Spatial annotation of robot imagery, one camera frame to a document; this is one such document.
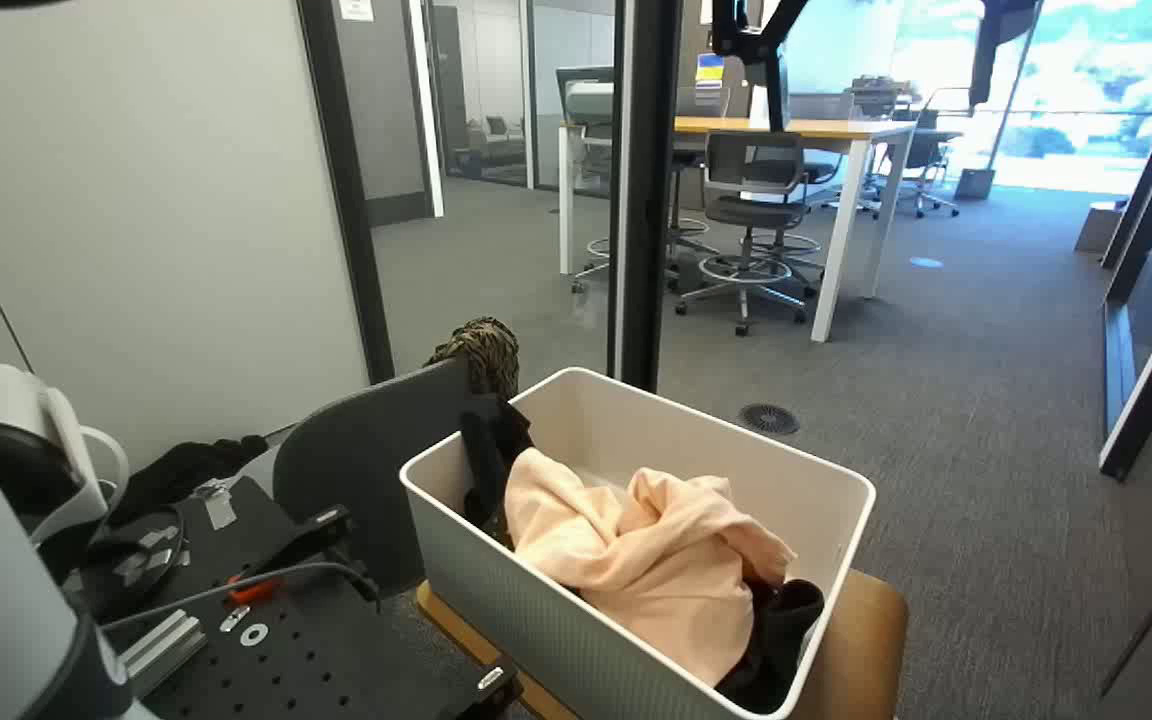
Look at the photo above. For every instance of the black plate white sticker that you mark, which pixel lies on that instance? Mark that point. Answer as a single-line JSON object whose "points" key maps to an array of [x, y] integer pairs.
{"points": [[203, 535]]}

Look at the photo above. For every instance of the dark blue hanging cloth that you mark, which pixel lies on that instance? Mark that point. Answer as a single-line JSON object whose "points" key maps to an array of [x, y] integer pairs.
{"points": [[1005, 41]]}

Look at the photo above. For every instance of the round floor outlet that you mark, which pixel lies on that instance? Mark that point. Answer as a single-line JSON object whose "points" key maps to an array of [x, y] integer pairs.
{"points": [[768, 418]]}

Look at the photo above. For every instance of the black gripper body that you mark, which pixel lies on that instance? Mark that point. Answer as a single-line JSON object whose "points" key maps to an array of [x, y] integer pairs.
{"points": [[754, 25]]}

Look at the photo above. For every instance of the white plastic basket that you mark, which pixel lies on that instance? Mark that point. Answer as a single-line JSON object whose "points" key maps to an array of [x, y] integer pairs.
{"points": [[539, 627]]}

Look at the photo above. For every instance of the black cloth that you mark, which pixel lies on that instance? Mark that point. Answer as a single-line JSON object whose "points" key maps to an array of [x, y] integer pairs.
{"points": [[779, 640]]}

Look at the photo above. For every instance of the wooden desk white legs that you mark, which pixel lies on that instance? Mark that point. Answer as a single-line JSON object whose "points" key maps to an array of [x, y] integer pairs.
{"points": [[791, 128]]}

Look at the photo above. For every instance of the tiger print cloth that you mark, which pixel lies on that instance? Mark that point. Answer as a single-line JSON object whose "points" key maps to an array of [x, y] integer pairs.
{"points": [[479, 354]]}

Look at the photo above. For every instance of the black clamp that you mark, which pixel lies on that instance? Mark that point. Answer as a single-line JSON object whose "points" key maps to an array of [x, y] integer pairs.
{"points": [[485, 693]]}

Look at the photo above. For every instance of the black partition post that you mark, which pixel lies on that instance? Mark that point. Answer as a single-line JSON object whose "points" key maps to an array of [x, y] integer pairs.
{"points": [[340, 187], [642, 203]]}

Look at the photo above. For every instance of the pink cloth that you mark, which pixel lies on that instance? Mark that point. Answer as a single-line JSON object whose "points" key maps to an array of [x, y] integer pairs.
{"points": [[642, 562]]}

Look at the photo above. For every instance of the silver aluminium bars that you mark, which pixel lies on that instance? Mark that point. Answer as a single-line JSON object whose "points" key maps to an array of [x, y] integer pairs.
{"points": [[156, 651]]}

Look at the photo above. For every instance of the black fabric bundle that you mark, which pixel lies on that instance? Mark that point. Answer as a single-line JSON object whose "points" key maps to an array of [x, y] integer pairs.
{"points": [[190, 464]]}

